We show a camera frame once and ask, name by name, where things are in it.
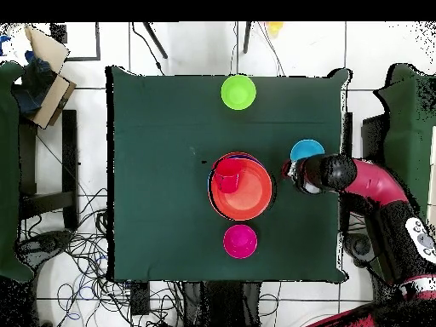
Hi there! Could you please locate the small blue ribbed bowl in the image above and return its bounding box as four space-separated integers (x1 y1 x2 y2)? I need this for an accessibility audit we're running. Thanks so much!
290 138 326 164

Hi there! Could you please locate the purple bowl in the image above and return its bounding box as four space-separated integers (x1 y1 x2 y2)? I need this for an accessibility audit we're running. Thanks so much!
231 154 268 169

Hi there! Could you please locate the orange bowl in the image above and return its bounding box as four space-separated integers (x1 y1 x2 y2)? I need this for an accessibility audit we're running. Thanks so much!
215 152 267 166
208 157 274 221

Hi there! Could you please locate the red cup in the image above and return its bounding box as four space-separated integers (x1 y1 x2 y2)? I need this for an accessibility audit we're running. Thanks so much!
212 158 247 195

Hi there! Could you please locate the large blue bowl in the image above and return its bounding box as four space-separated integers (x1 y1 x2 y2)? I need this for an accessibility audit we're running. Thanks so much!
206 171 214 209

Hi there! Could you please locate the small green bowl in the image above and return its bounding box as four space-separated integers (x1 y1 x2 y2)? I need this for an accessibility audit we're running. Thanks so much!
220 74 257 111

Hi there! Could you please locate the pink bowl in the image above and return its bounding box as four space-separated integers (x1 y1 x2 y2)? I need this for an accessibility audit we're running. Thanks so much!
222 224 259 260

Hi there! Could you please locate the green cloth side table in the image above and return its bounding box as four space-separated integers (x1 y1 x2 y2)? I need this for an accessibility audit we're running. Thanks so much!
0 60 35 284
370 62 436 219

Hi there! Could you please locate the black tripod leg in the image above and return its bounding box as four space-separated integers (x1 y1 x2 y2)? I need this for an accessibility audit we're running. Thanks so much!
242 21 253 55
141 21 169 60

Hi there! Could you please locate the dark green tablecloth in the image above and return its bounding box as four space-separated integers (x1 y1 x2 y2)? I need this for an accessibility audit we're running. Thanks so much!
106 66 352 284

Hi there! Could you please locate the yellow object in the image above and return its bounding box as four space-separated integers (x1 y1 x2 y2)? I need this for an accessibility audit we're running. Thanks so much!
265 21 284 37

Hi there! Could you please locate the black stand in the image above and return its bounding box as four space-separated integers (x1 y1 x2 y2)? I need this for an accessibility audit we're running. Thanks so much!
18 109 80 230

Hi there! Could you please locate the cardboard box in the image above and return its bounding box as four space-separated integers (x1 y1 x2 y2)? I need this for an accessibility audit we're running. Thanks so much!
23 24 77 130

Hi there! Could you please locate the dark blue cloth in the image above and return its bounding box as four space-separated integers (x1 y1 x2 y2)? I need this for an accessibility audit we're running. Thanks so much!
13 50 55 117

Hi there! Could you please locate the tangle of floor cables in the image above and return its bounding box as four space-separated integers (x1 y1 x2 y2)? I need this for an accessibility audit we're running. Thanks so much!
20 190 284 327

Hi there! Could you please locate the black metal frame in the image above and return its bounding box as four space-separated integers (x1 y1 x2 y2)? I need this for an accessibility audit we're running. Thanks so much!
49 21 102 62

